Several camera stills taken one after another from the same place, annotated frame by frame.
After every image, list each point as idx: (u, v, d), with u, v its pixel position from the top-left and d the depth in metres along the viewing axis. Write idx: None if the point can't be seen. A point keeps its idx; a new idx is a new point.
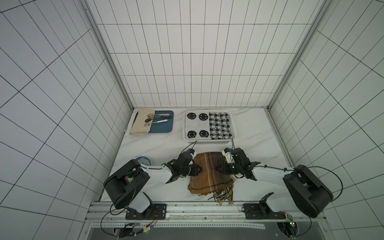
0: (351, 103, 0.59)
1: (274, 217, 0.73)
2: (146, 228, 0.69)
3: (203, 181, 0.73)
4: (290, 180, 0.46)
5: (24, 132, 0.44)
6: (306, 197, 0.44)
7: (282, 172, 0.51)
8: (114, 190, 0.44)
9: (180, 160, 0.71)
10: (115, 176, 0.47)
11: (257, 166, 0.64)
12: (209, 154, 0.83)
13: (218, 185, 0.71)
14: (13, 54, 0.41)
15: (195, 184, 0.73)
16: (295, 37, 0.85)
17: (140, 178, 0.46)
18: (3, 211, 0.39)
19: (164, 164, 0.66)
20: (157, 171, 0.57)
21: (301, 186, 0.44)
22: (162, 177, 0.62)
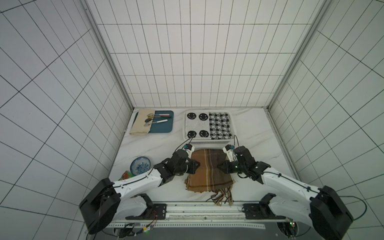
0: (351, 103, 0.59)
1: (274, 217, 0.73)
2: (146, 228, 0.69)
3: (200, 179, 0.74)
4: (316, 206, 0.41)
5: (25, 132, 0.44)
6: (332, 227, 0.41)
7: (305, 191, 0.46)
8: (87, 215, 0.42)
9: (173, 159, 0.64)
10: (87, 200, 0.43)
11: (270, 173, 0.57)
12: (209, 151, 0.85)
13: (215, 186, 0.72)
14: (13, 54, 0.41)
15: (193, 182, 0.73)
16: (295, 37, 0.84)
17: (110, 201, 0.41)
18: (3, 211, 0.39)
19: (149, 172, 0.57)
20: (137, 184, 0.51)
21: (327, 212, 0.42)
22: (150, 185, 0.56)
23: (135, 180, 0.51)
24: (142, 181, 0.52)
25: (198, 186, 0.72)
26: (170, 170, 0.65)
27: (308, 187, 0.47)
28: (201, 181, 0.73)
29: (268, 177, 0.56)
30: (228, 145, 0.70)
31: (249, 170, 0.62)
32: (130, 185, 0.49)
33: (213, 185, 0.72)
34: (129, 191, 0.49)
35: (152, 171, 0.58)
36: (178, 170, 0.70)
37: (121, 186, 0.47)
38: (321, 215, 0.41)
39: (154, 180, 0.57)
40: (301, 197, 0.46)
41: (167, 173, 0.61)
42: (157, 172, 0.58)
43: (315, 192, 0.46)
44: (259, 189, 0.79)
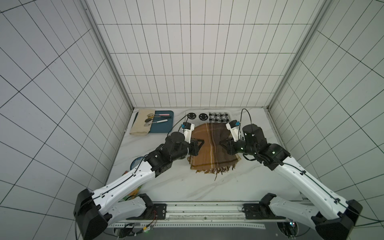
0: (350, 103, 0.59)
1: (274, 217, 0.73)
2: (147, 228, 0.69)
3: (205, 158, 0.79)
4: (345, 224, 0.37)
5: (25, 133, 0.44)
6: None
7: (334, 204, 0.40)
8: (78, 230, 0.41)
9: (168, 145, 0.53)
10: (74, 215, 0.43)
11: (294, 172, 0.46)
12: (210, 128, 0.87)
13: (220, 164, 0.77)
14: (13, 54, 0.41)
15: (196, 162, 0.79)
16: (295, 37, 0.85)
17: (90, 214, 0.38)
18: (3, 211, 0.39)
19: (137, 169, 0.49)
20: (121, 187, 0.45)
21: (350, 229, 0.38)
22: (141, 182, 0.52)
23: (118, 183, 0.45)
24: (127, 182, 0.46)
25: (202, 164, 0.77)
26: (163, 160, 0.53)
27: (338, 200, 0.41)
28: (205, 159, 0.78)
29: (288, 171, 0.47)
30: (233, 120, 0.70)
31: (260, 152, 0.51)
32: (112, 190, 0.43)
33: (217, 163, 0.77)
34: (111, 199, 0.44)
35: (144, 163, 0.51)
36: (175, 157, 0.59)
37: (102, 195, 0.42)
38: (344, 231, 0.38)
39: (142, 176, 0.50)
40: (326, 208, 0.40)
41: (160, 162, 0.53)
42: (146, 167, 0.50)
43: (343, 207, 0.43)
44: (259, 189, 0.79)
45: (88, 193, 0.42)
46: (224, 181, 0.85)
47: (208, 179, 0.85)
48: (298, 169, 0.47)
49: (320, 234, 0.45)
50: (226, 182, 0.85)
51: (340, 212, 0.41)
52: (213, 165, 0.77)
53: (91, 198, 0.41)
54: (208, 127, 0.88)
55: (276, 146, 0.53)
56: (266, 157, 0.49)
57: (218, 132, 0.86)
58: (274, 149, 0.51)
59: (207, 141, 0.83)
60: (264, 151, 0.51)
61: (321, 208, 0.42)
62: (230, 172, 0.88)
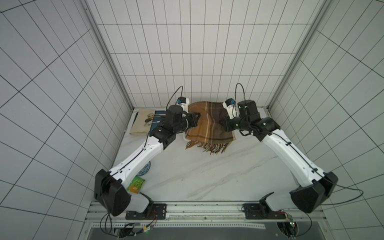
0: (350, 103, 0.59)
1: (274, 217, 0.73)
2: (146, 228, 0.69)
3: (201, 131, 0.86)
4: (316, 189, 0.40)
5: (24, 132, 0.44)
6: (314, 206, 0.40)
7: (310, 172, 0.42)
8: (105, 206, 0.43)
9: (168, 118, 0.56)
10: (96, 195, 0.43)
11: (278, 141, 0.48)
12: (210, 107, 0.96)
13: (214, 140, 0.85)
14: (13, 54, 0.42)
15: (192, 132, 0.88)
16: (295, 37, 0.85)
17: (113, 189, 0.39)
18: (3, 211, 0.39)
19: (145, 142, 0.51)
20: (136, 161, 0.47)
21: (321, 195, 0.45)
22: (152, 154, 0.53)
23: (133, 158, 0.47)
24: (139, 156, 0.48)
25: (197, 136, 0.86)
26: (168, 131, 0.56)
27: (316, 170, 0.43)
28: (201, 132, 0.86)
29: (273, 140, 0.49)
30: (229, 99, 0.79)
31: (253, 125, 0.52)
32: (128, 165, 0.45)
33: (211, 138, 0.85)
34: (129, 172, 0.46)
35: (150, 138, 0.52)
36: (177, 129, 0.63)
37: (119, 171, 0.43)
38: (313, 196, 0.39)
39: (152, 148, 0.51)
40: (303, 175, 0.42)
41: (166, 134, 0.55)
42: (153, 139, 0.52)
43: (319, 176, 0.44)
44: (259, 189, 0.79)
45: (106, 172, 0.43)
46: (224, 181, 0.85)
47: (208, 179, 0.85)
48: (284, 139, 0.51)
49: (294, 200, 0.46)
50: (226, 182, 0.85)
51: (313, 179, 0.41)
52: (207, 139, 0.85)
53: (109, 176, 0.42)
54: (208, 106, 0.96)
55: (268, 120, 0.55)
56: (257, 128, 0.51)
57: (217, 112, 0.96)
58: (266, 122, 0.53)
59: (205, 117, 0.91)
60: (256, 123, 0.52)
61: (298, 175, 0.43)
62: (230, 172, 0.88)
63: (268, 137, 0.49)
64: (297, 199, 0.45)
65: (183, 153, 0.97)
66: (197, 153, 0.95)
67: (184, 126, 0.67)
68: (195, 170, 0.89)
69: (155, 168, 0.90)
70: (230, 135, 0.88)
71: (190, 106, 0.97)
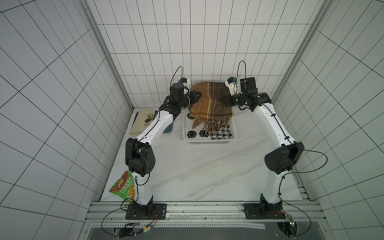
0: (350, 103, 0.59)
1: (274, 217, 0.73)
2: (146, 228, 0.69)
3: (203, 108, 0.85)
4: (282, 150, 0.49)
5: (25, 133, 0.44)
6: (278, 165, 0.54)
7: (283, 138, 0.51)
8: (136, 166, 0.53)
9: (173, 93, 0.66)
10: (128, 157, 0.52)
11: (263, 111, 0.56)
12: (212, 86, 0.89)
13: (215, 116, 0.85)
14: (13, 54, 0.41)
15: (195, 110, 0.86)
16: (295, 37, 0.85)
17: (143, 150, 0.49)
18: (3, 211, 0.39)
19: (158, 115, 0.60)
20: (156, 128, 0.56)
21: (285, 157, 0.54)
22: (165, 125, 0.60)
23: (152, 127, 0.56)
24: (158, 125, 0.57)
25: (200, 113, 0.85)
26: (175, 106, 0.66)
27: (288, 137, 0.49)
28: (203, 109, 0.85)
29: (261, 111, 0.56)
30: (230, 77, 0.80)
31: (248, 97, 0.59)
32: (149, 132, 0.54)
33: (213, 115, 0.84)
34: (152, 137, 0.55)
35: (161, 113, 0.61)
36: (181, 104, 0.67)
37: (144, 136, 0.52)
38: (279, 155, 0.49)
39: (166, 119, 0.61)
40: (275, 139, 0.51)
41: (174, 108, 0.65)
42: (164, 112, 0.61)
43: (289, 142, 0.51)
44: (259, 189, 0.79)
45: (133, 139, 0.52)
46: (224, 181, 0.85)
47: (208, 179, 0.85)
48: (270, 110, 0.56)
49: (266, 161, 0.55)
50: (226, 183, 0.85)
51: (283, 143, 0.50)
52: (209, 116, 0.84)
53: (137, 140, 0.51)
54: (210, 86, 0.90)
55: (263, 93, 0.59)
56: (251, 100, 0.58)
57: (219, 90, 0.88)
58: (260, 95, 0.60)
59: (205, 95, 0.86)
60: (251, 95, 0.60)
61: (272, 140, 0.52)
62: (229, 172, 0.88)
63: (258, 108, 0.57)
64: (268, 159, 0.54)
65: (183, 153, 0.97)
66: (197, 153, 0.95)
67: (186, 104, 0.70)
68: (195, 170, 0.89)
69: (155, 168, 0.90)
70: (230, 111, 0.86)
71: (191, 87, 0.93)
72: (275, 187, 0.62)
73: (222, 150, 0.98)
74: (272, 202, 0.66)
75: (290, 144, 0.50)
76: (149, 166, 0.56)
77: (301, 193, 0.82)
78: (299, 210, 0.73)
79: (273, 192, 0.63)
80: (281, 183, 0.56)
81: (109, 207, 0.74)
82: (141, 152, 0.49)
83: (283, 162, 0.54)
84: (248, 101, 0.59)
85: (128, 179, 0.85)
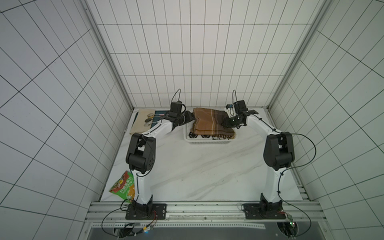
0: (350, 103, 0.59)
1: (274, 217, 0.73)
2: (146, 228, 0.69)
3: (207, 126, 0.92)
4: (271, 139, 0.54)
5: (24, 132, 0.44)
6: (274, 156, 0.55)
7: (270, 130, 0.59)
8: (136, 162, 0.54)
9: (173, 109, 0.78)
10: (130, 152, 0.55)
11: (253, 116, 0.69)
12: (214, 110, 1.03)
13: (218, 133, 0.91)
14: (13, 54, 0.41)
15: (200, 127, 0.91)
16: (295, 37, 0.85)
17: (149, 142, 0.53)
18: (3, 211, 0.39)
19: (161, 120, 0.68)
20: (159, 128, 0.63)
21: (277, 146, 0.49)
22: (166, 130, 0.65)
23: (156, 127, 0.62)
24: (161, 126, 0.64)
25: (204, 130, 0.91)
26: (174, 117, 0.74)
27: (275, 128, 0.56)
28: (208, 127, 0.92)
29: (250, 118, 0.68)
30: (227, 104, 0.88)
31: (239, 113, 0.73)
32: (154, 130, 0.60)
33: (217, 130, 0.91)
34: (155, 135, 0.59)
35: (163, 121, 0.68)
36: (179, 119, 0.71)
37: (148, 133, 0.57)
38: (270, 146, 0.55)
39: (167, 124, 0.69)
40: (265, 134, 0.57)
41: (173, 118, 0.73)
42: (165, 120, 0.69)
43: (277, 132, 0.57)
44: (259, 189, 0.78)
45: (138, 134, 0.55)
46: (224, 181, 0.85)
47: (208, 179, 0.85)
48: (257, 116, 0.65)
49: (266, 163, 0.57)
50: (227, 182, 0.85)
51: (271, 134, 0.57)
52: (213, 132, 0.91)
53: (143, 135, 0.56)
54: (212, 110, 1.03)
55: (252, 109, 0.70)
56: (241, 116, 0.72)
57: (220, 114, 0.89)
58: (248, 111, 0.74)
59: (209, 117, 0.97)
60: (241, 111, 0.74)
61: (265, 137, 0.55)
62: (229, 172, 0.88)
63: (248, 117, 0.69)
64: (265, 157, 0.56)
65: (183, 153, 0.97)
66: (197, 153, 0.95)
67: (181, 121, 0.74)
68: (195, 170, 0.89)
69: (155, 168, 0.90)
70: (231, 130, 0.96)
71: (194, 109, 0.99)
72: (275, 186, 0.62)
73: (222, 150, 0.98)
74: (272, 201, 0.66)
75: (279, 134, 0.56)
76: (150, 163, 0.57)
77: (301, 193, 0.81)
78: (299, 210, 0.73)
79: (272, 191, 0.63)
80: (279, 180, 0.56)
81: (109, 207, 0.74)
82: (146, 145, 0.53)
83: (278, 154, 0.56)
84: (240, 117, 0.73)
85: (128, 179, 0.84)
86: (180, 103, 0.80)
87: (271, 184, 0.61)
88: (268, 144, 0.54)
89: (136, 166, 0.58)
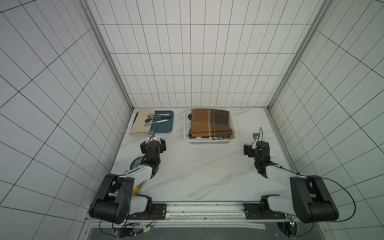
0: (351, 103, 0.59)
1: (274, 217, 0.73)
2: (146, 228, 0.69)
3: (203, 128, 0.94)
4: (295, 181, 0.46)
5: (24, 132, 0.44)
6: (304, 201, 0.43)
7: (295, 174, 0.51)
8: (106, 210, 0.42)
9: (150, 152, 0.70)
10: (99, 198, 0.44)
11: (272, 166, 0.63)
12: (212, 110, 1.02)
13: (216, 133, 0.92)
14: (13, 54, 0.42)
15: (196, 129, 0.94)
16: (295, 37, 0.85)
17: (125, 184, 0.45)
18: (3, 211, 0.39)
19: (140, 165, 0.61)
20: (137, 171, 0.56)
21: (305, 190, 0.49)
22: (145, 176, 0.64)
23: (134, 170, 0.55)
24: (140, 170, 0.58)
25: (202, 132, 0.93)
26: (154, 163, 0.70)
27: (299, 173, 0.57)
28: (205, 128, 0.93)
29: (270, 168, 0.62)
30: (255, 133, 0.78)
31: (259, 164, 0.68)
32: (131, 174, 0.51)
33: (214, 131, 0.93)
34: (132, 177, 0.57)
35: (142, 166, 0.61)
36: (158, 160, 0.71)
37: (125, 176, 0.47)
38: (296, 189, 0.45)
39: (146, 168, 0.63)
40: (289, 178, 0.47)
41: (153, 165, 0.69)
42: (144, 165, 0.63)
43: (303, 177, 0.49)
44: (259, 189, 0.79)
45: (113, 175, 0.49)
46: (224, 181, 0.85)
47: (208, 179, 0.85)
48: (276, 165, 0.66)
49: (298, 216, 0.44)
50: (227, 182, 0.85)
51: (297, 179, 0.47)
52: (211, 133, 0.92)
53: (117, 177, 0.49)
54: (210, 110, 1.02)
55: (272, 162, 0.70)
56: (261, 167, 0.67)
57: (218, 114, 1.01)
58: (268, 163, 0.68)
59: (205, 118, 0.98)
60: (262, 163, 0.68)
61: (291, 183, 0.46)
62: (230, 172, 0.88)
63: (267, 169, 0.63)
64: (296, 207, 0.45)
65: (183, 153, 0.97)
66: (197, 153, 0.94)
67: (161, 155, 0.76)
68: (195, 170, 0.89)
69: None
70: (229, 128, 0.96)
71: (192, 111, 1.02)
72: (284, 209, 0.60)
73: (222, 150, 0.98)
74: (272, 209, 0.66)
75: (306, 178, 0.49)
76: (124, 210, 0.46)
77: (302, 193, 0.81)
78: None
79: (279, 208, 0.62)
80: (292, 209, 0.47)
81: None
82: (120, 188, 0.44)
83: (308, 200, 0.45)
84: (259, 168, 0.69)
85: None
86: (156, 143, 0.72)
87: (283, 203, 0.54)
88: (294, 188, 0.45)
89: (105, 216, 0.42)
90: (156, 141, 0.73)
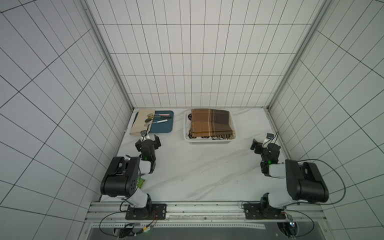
0: (351, 103, 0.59)
1: (274, 217, 0.73)
2: (146, 228, 0.69)
3: (204, 128, 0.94)
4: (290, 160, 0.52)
5: (24, 132, 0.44)
6: (296, 177, 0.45)
7: None
8: (115, 184, 0.46)
9: (145, 151, 0.74)
10: (108, 175, 0.48)
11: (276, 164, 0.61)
12: (212, 110, 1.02)
13: (217, 133, 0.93)
14: (13, 54, 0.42)
15: (196, 129, 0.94)
16: (295, 38, 0.85)
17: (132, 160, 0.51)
18: (3, 211, 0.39)
19: None
20: None
21: (297, 170, 0.53)
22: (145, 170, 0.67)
23: None
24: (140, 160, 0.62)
25: (202, 132, 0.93)
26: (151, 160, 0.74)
27: None
28: (205, 128, 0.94)
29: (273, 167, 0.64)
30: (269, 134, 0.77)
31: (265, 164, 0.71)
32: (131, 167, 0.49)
33: (214, 131, 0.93)
34: None
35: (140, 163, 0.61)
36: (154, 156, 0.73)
37: None
38: (290, 167, 0.50)
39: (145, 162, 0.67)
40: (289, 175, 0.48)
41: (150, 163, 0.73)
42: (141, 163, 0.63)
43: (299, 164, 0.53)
44: (259, 189, 0.78)
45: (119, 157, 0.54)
46: (224, 181, 0.85)
47: (208, 179, 0.85)
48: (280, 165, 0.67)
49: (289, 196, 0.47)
50: (227, 182, 0.85)
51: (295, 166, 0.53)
52: (211, 133, 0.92)
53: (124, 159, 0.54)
54: (210, 110, 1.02)
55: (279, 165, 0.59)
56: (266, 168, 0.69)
57: (218, 114, 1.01)
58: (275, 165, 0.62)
59: (205, 118, 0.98)
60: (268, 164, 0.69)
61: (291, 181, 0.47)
62: (229, 172, 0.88)
63: (271, 168, 0.66)
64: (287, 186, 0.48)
65: (183, 153, 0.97)
66: (197, 153, 0.94)
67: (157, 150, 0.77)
68: (195, 170, 0.89)
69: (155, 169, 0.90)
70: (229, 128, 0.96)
71: (192, 111, 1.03)
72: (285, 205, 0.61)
73: (222, 150, 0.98)
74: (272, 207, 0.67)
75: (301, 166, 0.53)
76: (133, 184, 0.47)
77: None
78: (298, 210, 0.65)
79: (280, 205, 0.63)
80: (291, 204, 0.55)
81: (109, 207, 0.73)
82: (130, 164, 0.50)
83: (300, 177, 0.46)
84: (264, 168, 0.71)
85: None
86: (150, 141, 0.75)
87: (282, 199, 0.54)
88: (288, 168, 0.50)
89: (115, 190, 0.46)
90: (150, 140, 0.75)
